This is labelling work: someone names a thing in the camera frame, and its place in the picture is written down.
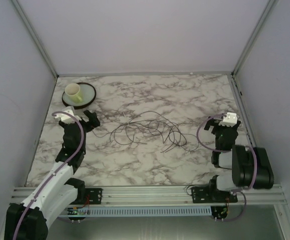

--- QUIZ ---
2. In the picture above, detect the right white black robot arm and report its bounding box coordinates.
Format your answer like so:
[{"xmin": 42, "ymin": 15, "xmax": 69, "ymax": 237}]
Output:
[{"xmin": 204, "ymin": 113, "xmax": 274, "ymax": 202}]

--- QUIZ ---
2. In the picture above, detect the blue slotted cable duct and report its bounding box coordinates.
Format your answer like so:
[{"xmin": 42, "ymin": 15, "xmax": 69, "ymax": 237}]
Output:
[{"xmin": 63, "ymin": 206, "xmax": 212, "ymax": 218}]

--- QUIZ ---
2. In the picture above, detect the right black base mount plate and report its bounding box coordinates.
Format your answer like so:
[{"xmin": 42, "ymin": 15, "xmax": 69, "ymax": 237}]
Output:
[{"xmin": 191, "ymin": 186, "xmax": 238, "ymax": 204}]

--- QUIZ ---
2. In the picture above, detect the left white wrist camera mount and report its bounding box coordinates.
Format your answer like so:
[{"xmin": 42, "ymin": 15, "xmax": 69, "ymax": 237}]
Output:
[{"xmin": 52, "ymin": 106, "xmax": 82, "ymax": 124}]

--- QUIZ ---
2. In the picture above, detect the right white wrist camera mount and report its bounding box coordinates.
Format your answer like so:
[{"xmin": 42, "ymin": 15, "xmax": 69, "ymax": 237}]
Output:
[{"xmin": 219, "ymin": 112, "xmax": 238, "ymax": 127}]

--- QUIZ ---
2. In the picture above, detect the white plate with dark rim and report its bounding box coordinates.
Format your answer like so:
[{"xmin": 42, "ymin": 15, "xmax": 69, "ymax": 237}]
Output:
[{"xmin": 62, "ymin": 82, "xmax": 97, "ymax": 110}]

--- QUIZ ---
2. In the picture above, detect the left aluminium frame post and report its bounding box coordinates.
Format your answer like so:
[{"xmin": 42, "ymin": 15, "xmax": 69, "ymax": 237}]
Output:
[{"xmin": 11, "ymin": 0, "xmax": 58, "ymax": 78}]

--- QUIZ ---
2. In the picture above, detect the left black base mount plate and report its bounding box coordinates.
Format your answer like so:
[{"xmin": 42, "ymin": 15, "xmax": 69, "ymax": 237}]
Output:
[{"xmin": 85, "ymin": 187, "xmax": 103, "ymax": 205}]

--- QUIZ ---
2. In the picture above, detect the right aluminium frame post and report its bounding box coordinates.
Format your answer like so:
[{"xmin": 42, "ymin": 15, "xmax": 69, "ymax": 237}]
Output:
[{"xmin": 231, "ymin": 0, "xmax": 279, "ymax": 77}]

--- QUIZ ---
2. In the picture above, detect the translucent white zip tie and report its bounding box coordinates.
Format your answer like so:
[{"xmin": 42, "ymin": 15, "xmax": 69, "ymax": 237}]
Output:
[{"xmin": 120, "ymin": 112, "xmax": 130, "ymax": 124}]

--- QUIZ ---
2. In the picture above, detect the aluminium frame post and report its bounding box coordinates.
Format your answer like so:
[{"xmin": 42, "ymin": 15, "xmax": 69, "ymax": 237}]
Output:
[
  {"xmin": 11, "ymin": 0, "xmax": 58, "ymax": 78},
  {"xmin": 231, "ymin": 0, "xmax": 279, "ymax": 77}
]

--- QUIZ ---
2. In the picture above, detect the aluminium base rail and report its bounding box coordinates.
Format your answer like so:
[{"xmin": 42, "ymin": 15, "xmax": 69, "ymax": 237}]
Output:
[{"xmin": 11, "ymin": 183, "xmax": 285, "ymax": 208}]

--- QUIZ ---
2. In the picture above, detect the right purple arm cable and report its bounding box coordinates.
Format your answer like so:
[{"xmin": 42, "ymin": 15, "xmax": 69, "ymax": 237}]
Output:
[{"xmin": 196, "ymin": 113, "xmax": 258, "ymax": 223}]

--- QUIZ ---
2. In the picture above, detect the black thin wire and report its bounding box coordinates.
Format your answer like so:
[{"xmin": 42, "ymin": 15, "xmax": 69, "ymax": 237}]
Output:
[{"xmin": 92, "ymin": 111, "xmax": 200, "ymax": 153}]

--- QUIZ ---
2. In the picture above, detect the yellow-green mug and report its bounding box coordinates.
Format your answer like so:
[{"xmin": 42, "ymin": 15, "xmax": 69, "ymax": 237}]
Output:
[{"xmin": 65, "ymin": 83, "xmax": 83, "ymax": 103}]

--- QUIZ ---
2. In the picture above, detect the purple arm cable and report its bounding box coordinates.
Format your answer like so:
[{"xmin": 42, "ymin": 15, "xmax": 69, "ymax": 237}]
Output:
[
  {"xmin": 196, "ymin": 113, "xmax": 258, "ymax": 223},
  {"xmin": 12, "ymin": 111, "xmax": 86, "ymax": 240}
]

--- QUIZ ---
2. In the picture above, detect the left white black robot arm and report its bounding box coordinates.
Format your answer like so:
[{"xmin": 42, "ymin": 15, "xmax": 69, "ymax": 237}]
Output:
[{"xmin": 4, "ymin": 106, "xmax": 100, "ymax": 240}]

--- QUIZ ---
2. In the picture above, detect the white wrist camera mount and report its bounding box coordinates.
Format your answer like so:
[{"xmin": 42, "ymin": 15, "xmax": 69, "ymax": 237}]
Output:
[
  {"xmin": 52, "ymin": 106, "xmax": 82, "ymax": 124},
  {"xmin": 219, "ymin": 112, "xmax": 238, "ymax": 127}
]

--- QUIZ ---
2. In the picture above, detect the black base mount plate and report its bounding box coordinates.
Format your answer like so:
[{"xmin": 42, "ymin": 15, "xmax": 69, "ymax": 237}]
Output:
[
  {"xmin": 191, "ymin": 186, "xmax": 238, "ymax": 204},
  {"xmin": 85, "ymin": 187, "xmax": 103, "ymax": 205}
]

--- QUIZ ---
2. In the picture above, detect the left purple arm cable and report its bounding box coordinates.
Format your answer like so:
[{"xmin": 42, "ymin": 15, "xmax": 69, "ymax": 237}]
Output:
[{"xmin": 12, "ymin": 111, "xmax": 86, "ymax": 240}]

